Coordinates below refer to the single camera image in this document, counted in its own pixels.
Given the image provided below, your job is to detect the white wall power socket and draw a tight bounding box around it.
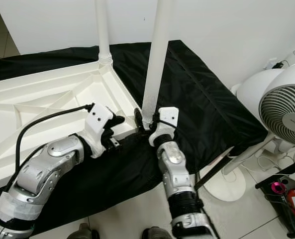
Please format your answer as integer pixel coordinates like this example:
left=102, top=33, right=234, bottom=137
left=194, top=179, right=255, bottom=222
left=267, top=57, right=285, bottom=70

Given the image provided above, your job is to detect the pink and black hair dryer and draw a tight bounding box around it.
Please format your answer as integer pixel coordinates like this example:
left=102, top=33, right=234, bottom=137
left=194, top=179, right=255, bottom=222
left=269, top=180, right=292, bottom=196

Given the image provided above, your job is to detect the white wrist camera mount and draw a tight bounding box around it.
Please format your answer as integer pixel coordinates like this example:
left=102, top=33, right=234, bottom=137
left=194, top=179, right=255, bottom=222
left=83, top=104, right=115, bottom=157
left=150, top=107, right=180, bottom=147

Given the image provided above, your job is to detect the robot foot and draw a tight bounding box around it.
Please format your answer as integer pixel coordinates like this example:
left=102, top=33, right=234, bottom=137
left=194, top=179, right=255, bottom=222
left=140, top=227, right=168, bottom=239
left=70, top=222, right=93, bottom=239

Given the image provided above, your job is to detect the white standing fan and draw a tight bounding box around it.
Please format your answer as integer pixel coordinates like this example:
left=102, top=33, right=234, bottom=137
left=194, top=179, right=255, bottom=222
left=207, top=47, right=295, bottom=202

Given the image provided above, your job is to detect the black cloth table cover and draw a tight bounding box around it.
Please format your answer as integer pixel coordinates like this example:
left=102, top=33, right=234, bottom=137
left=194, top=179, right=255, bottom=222
left=0, top=41, right=270, bottom=235

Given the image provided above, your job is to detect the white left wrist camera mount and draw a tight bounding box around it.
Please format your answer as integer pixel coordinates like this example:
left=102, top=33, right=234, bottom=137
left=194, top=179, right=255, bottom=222
left=83, top=104, right=115, bottom=157

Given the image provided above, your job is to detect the white plastic table top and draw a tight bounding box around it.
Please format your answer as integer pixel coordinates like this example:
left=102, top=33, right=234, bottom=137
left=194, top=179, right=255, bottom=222
left=0, top=60, right=140, bottom=192

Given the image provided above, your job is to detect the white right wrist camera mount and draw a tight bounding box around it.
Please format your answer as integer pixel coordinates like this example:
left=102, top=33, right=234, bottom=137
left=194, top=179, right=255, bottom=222
left=150, top=107, right=180, bottom=147

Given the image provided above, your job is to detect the white plastic table leg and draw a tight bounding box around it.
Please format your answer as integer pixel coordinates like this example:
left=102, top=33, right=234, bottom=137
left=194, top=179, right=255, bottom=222
left=95, top=0, right=113, bottom=65
left=141, top=0, right=175, bottom=125

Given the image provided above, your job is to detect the black metal table frame bar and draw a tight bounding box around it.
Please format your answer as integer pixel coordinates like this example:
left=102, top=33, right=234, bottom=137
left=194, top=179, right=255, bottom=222
left=195, top=146, right=236, bottom=191

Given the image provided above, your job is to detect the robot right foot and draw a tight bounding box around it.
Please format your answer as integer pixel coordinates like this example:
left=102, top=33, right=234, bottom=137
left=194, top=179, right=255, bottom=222
left=140, top=227, right=168, bottom=239

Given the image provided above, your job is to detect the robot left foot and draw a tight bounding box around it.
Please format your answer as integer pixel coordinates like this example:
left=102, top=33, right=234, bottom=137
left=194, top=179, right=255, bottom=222
left=70, top=222, right=93, bottom=239

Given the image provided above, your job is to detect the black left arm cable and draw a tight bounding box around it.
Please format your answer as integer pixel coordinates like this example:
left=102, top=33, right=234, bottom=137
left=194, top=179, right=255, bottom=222
left=15, top=102, right=96, bottom=172

